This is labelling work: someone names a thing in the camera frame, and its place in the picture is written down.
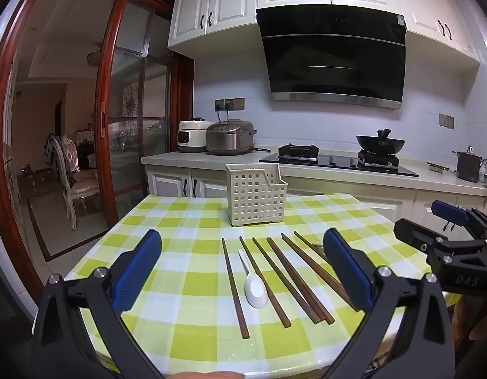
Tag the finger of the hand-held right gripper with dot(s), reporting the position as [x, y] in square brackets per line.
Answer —
[413, 233]
[450, 212]

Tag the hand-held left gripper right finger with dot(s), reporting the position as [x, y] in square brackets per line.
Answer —
[346, 268]

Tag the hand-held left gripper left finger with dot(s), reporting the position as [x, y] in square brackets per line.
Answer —
[138, 268]

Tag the white ceramic spoon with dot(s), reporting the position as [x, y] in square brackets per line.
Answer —
[256, 290]
[317, 244]

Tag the brown wooden chopstick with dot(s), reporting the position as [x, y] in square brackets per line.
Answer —
[306, 242]
[283, 278]
[294, 274]
[263, 280]
[302, 254]
[233, 288]

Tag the white perforated plastic basket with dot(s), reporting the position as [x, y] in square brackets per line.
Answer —
[255, 197]

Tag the person's right hand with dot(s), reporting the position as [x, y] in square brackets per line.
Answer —
[470, 319]

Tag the shallow metal dish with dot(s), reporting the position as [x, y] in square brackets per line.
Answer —
[437, 167]

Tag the steel stock pot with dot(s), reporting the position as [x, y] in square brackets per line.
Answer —
[468, 166]

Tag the green checked tablecloth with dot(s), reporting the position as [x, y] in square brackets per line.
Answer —
[188, 213]

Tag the white kitchen base cabinet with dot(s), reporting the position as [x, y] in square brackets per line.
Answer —
[164, 183]

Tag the black wok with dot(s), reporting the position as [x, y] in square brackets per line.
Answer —
[379, 142]

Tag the ornate white dining chair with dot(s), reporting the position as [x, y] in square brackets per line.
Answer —
[81, 189]

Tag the black glass gas stove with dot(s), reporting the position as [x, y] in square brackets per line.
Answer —
[338, 162]

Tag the white rice cooker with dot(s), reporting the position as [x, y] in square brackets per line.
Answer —
[190, 136]

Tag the red wooden glass sliding door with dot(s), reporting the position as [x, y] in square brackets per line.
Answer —
[103, 126]

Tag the dark jacket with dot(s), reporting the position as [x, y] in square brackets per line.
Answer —
[49, 150]

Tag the silver pressure cooker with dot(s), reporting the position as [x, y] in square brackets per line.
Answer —
[229, 138]

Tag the black range hood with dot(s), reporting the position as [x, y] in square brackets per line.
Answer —
[330, 47]

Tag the ceiling lamp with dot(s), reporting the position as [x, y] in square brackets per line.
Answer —
[95, 55]

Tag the wall switch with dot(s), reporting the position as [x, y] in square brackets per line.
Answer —
[446, 120]

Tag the wall power socket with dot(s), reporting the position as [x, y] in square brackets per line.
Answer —
[231, 104]

